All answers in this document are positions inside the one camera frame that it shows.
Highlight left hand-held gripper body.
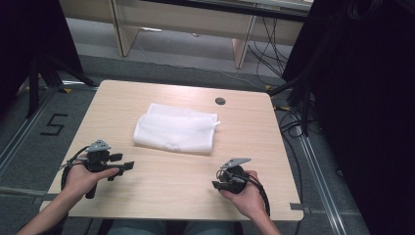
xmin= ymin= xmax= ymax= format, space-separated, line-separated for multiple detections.
xmin=84 ymin=139 xmax=114 ymax=200

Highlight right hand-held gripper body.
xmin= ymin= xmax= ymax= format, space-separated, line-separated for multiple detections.
xmin=212 ymin=158 xmax=253 ymax=196

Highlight white mesh laundry bag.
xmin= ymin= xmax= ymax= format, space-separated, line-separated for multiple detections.
xmin=132 ymin=103 xmax=221 ymax=156

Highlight person's right hand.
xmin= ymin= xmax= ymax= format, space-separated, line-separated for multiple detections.
xmin=219 ymin=169 xmax=268 ymax=221

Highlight person's left hand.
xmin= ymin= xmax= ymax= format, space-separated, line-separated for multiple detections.
xmin=63 ymin=160 xmax=120 ymax=202

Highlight grey tape strip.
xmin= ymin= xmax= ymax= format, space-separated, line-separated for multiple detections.
xmin=289 ymin=202 xmax=311 ymax=215
xmin=31 ymin=192 xmax=61 ymax=206

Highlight person's blue jeans legs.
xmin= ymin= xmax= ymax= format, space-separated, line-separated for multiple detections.
xmin=107 ymin=219 xmax=237 ymax=235

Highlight black metal stand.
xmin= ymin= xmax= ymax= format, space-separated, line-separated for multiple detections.
xmin=267 ymin=65 xmax=316 ymax=138
xmin=24 ymin=54 xmax=100 ymax=119

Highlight black curtain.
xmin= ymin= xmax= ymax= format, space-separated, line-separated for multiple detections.
xmin=0 ymin=0 xmax=84 ymax=114
xmin=281 ymin=0 xmax=415 ymax=235

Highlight light wooden background desk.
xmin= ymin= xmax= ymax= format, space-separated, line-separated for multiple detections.
xmin=58 ymin=0 xmax=315 ymax=70

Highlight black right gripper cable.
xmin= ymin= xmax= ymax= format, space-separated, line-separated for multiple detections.
xmin=239 ymin=173 xmax=272 ymax=218

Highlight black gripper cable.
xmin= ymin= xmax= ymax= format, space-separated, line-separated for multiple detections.
xmin=239 ymin=173 xmax=272 ymax=218
xmin=60 ymin=145 xmax=90 ymax=191

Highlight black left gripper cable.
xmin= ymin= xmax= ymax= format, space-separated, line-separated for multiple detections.
xmin=60 ymin=145 xmax=90 ymax=191

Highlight black floor cable bundle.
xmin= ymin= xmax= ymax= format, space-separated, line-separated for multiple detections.
xmin=273 ymin=104 xmax=306 ymax=235

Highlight metal floor rail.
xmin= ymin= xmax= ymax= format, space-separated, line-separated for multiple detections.
xmin=295 ymin=125 xmax=347 ymax=235
xmin=0 ymin=87 xmax=57 ymax=179

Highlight black hanging desk cables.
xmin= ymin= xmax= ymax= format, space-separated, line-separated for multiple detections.
xmin=247 ymin=16 xmax=291 ymax=87

